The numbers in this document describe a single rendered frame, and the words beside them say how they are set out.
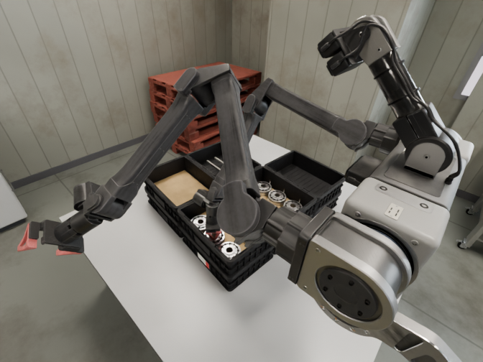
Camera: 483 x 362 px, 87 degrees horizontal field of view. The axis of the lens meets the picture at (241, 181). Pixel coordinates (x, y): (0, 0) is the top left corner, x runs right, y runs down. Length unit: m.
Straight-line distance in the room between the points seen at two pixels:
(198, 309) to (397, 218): 0.95
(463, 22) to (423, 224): 2.95
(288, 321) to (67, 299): 1.62
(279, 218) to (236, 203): 0.08
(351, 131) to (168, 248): 1.03
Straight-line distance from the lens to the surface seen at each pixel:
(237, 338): 1.16
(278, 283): 1.28
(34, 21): 3.27
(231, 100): 0.60
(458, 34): 3.31
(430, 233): 0.43
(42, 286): 2.48
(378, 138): 0.83
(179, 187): 1.55
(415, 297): 2.43
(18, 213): 3.00
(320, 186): 1.63
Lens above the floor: 1.78
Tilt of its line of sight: 37 degrees down
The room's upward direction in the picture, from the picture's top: 2 degrees clockwise
